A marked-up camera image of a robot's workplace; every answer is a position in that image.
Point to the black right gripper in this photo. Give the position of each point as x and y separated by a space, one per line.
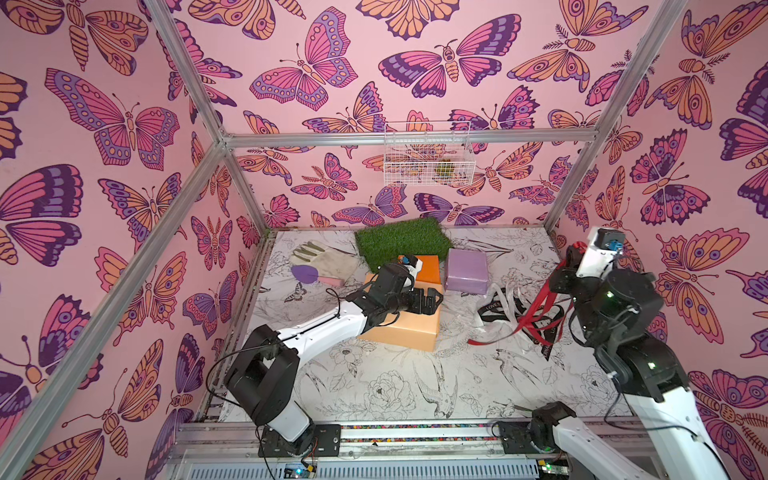
564 279

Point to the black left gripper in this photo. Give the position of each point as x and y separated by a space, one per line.
428 307

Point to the orange gift box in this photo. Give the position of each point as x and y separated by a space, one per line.
430 272

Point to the large tan gift box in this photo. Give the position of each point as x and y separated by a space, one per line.
410 330

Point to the red ribbon bow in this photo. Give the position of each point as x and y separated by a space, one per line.
552 296

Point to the black lettered ribbon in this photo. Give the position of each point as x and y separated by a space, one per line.
497 321

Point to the lilac gift box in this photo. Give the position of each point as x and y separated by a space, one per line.
467 271

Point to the white satin ribbon bow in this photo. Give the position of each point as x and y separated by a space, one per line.
507 292

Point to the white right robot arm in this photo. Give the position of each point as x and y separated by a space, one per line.
648 376

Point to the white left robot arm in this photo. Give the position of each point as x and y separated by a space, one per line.
261 378

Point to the green artificial grass mat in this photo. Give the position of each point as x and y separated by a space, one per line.
385 244

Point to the beige gardening glove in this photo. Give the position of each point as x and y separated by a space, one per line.
328 261

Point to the purple pink hand trowel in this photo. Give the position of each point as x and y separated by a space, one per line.
309 275

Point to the green item in basket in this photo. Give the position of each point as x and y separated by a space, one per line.
444 170

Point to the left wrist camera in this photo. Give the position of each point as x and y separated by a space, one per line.
413 265

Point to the white wire basket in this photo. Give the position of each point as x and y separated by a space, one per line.
409 157

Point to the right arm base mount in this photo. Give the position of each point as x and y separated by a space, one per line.
535 435

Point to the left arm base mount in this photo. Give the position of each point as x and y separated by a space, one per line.
322 440

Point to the aluminium front rail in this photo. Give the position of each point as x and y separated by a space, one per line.
459 449

